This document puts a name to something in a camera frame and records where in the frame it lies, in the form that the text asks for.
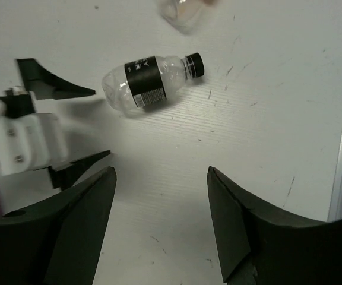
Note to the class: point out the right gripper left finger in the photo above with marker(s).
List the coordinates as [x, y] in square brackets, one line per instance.
[59, 239]

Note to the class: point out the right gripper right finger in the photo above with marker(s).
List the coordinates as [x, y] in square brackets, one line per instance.
[260, 243]

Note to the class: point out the clear bottle black label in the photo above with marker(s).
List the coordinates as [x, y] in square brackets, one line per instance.
[141, 84]

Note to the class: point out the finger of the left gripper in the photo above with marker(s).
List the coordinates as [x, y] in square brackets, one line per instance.
[46, 85]
[67, 176]

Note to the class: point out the small bottle yellow cap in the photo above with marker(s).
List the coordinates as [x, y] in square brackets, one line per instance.
[188, 16]

